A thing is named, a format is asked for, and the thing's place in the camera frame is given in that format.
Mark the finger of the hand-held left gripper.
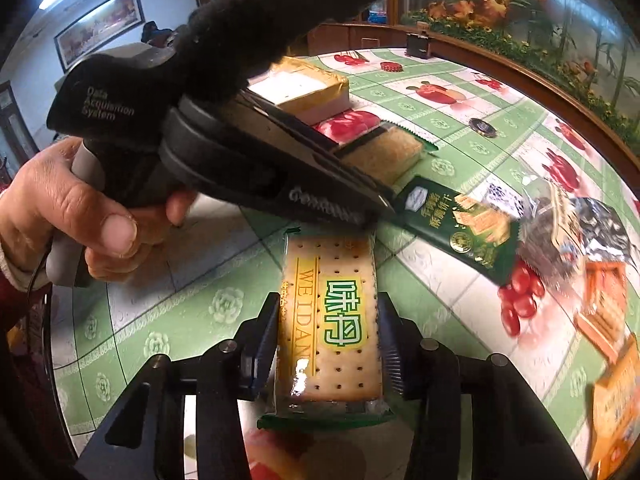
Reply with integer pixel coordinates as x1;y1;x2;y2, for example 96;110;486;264
235;89;402;222

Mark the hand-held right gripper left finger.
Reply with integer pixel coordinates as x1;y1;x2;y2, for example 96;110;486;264
74;291;281;480

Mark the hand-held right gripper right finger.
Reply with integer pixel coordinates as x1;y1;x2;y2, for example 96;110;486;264
377;292;586;480

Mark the tan cracker packet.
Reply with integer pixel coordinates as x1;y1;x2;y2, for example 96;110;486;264
257;232;396;431

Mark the dark green cracker packet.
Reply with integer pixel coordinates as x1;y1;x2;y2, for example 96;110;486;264
395;176;522;287

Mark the white leaf print candy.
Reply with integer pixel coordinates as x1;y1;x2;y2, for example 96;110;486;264
482;182;523;218

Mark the yellow orange snack packet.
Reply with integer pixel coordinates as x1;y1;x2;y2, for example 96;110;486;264
587;347;640;480

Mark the person's left hand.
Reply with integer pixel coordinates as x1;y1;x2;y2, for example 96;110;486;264
0;137;198;281

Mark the red white snack packet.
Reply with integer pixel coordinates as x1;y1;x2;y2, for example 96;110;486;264
312;110;383;142

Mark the yellow white cake packet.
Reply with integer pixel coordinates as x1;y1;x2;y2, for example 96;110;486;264
248;57;351;117

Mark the brown cracker packet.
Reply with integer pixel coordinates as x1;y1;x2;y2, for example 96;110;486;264
336;121;438;183

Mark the green fruit print tablecloth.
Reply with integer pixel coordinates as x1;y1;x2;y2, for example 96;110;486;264
42;47;640;480

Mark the wooden door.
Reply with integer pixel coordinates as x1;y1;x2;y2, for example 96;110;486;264
0;80;40;176

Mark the small black box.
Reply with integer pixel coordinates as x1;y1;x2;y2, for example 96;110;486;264
406;32;432;58

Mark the crumpled silver black packet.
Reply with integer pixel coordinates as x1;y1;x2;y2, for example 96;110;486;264
515;180;628;286

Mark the wooden plant display cabinet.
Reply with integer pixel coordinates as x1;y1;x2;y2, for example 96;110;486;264
300;0;640;186

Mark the orange striped snack packet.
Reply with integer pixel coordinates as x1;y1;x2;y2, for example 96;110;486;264
574;260;631;363

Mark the framed wall painting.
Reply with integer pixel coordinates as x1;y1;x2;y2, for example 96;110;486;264
54;0;146;73

